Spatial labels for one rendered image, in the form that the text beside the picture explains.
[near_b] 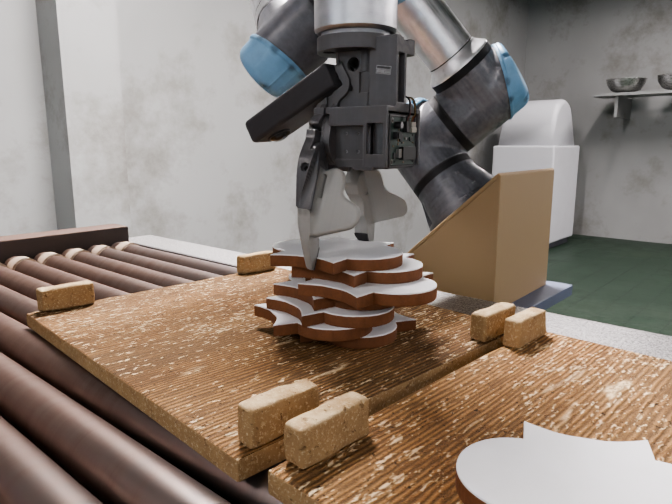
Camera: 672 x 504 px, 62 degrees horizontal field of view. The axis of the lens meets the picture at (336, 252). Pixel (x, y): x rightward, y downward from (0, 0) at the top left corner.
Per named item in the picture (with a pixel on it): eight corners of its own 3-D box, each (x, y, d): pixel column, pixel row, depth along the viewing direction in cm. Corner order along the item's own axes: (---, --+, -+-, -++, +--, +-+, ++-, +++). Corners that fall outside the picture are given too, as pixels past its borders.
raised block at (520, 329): (529, 330, 56) (531, 304, 56) (547, 335, 55) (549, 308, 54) (500, 346, 52) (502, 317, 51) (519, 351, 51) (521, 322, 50)
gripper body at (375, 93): (384, 176, 47) (386, 25, 45) (301, 173, 52) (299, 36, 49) (420, 172, 54) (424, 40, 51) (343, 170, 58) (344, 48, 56)
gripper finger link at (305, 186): (301, 203, 48) (325, 110, 49) (287, 202, 49) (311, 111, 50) (328, 221, 52) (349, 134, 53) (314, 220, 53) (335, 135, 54)
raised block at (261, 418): (305, 410, 39) (304, 373, 39) (323, 419, 38) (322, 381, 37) (233, 441, 35) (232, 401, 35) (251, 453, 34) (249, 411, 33)
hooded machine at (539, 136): (517, 235, 694) (525, 104, 664) (573, 241, 650) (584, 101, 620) (487, 243, 635) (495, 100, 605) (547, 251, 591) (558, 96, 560)
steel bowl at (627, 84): (650, 93, 604) (651, 79, 601) (640, 91, 574) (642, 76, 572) (610, 95, 630) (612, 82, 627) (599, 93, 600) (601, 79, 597)
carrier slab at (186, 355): (274, 275, 86) (274, 265, 86) (521, 342, 57) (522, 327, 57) (27, 326, 62) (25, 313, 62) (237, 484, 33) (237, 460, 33)
